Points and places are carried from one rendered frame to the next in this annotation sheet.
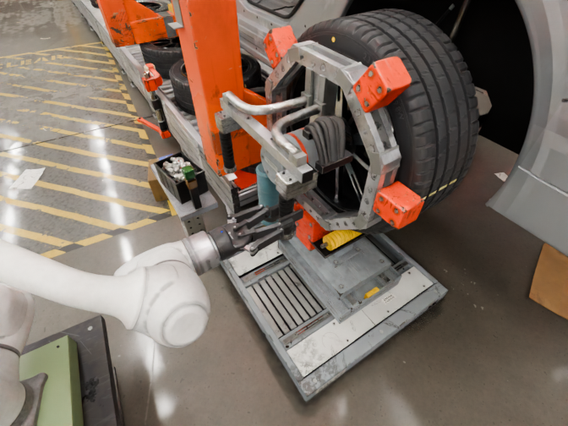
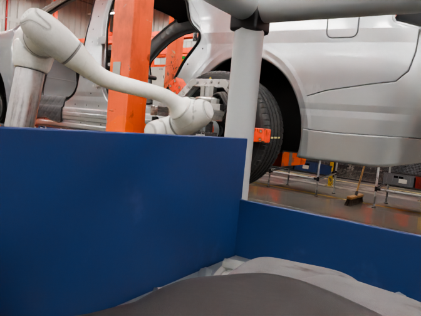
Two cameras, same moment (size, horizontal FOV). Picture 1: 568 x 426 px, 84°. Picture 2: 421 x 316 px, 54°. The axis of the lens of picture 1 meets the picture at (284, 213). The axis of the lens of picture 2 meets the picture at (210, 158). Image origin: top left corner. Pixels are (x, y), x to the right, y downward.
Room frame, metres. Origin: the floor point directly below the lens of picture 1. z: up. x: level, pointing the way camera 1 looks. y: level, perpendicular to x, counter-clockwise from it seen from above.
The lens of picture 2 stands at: (-1.23, 0.76, 0.88)
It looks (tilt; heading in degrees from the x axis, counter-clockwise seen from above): 5 degrees down; 336
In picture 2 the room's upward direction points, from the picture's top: 5 degrees clockwise
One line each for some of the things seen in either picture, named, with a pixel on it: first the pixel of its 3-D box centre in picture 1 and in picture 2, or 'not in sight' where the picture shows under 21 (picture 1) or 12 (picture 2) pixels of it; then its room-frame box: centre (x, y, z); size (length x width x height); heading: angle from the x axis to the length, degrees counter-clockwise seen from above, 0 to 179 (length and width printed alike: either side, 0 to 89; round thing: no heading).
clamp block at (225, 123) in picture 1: (232, 118); (159, 111); (0.87, 0.16, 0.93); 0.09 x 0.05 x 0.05; 123
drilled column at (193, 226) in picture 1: (189, 214); not in sight; (1.16, 0.49, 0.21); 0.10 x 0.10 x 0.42; 33
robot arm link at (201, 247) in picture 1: (202, 252); not in sight; (0.44, 0.19, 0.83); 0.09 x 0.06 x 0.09; 33
